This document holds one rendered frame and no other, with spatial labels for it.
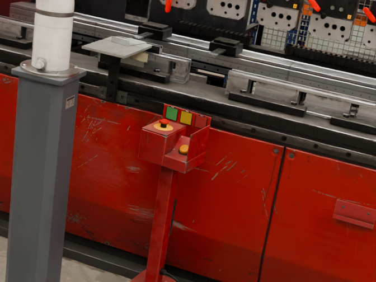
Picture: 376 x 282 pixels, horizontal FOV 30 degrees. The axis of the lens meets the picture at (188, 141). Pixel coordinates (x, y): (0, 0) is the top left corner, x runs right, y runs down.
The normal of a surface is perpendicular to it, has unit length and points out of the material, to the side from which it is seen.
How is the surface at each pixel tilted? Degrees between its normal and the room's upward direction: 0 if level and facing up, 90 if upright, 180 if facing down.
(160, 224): 90
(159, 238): 90
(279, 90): 90
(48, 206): 90
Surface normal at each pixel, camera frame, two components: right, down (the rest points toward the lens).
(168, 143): 0.88, 0.28
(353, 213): -0.34, 0.27
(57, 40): 0.39, 0.37
